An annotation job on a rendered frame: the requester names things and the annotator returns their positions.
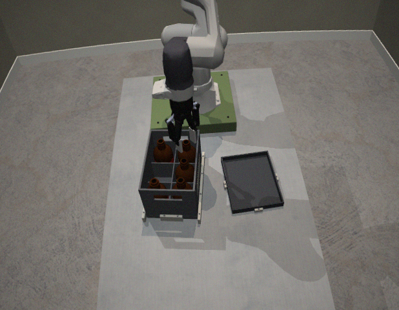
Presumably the grey divided crate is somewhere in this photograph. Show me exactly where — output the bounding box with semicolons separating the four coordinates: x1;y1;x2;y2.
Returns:
138;133;201;219

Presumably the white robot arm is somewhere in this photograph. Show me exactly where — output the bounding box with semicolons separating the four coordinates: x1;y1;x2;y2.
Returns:
152;0;228;114

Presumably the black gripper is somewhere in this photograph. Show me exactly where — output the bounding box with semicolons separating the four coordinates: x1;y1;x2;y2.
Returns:
165;97;200;153

